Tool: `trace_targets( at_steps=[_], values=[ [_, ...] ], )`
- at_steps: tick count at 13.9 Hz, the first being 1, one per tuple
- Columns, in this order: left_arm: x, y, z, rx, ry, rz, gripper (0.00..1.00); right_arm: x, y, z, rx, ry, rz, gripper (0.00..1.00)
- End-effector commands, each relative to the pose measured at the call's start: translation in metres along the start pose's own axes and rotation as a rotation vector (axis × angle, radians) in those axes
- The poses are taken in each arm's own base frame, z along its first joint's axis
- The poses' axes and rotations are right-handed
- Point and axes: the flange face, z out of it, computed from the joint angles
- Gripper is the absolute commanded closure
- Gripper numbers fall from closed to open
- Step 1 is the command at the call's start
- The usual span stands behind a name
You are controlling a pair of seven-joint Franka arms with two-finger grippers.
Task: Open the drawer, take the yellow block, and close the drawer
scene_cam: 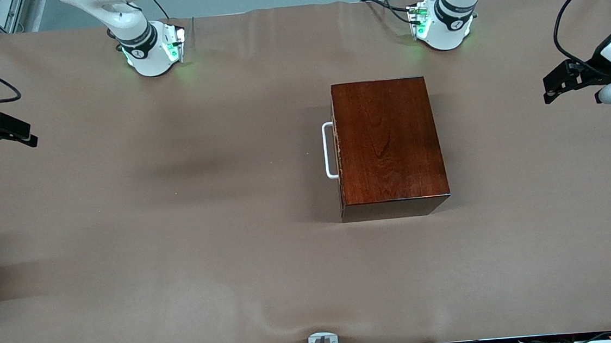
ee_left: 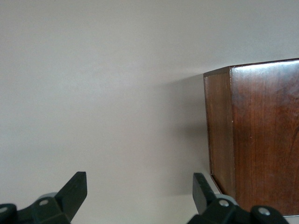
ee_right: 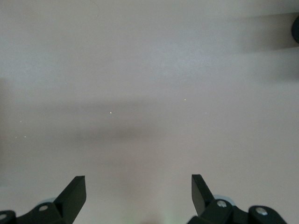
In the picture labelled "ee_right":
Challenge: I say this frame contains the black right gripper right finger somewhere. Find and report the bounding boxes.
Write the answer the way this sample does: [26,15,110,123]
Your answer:
[188,174,252,224]

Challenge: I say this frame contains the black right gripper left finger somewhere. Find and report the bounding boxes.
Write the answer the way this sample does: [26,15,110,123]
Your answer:
[16,175,87,224]

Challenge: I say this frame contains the black rounded object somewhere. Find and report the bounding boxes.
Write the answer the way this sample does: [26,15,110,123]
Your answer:
[290,16,299,44]

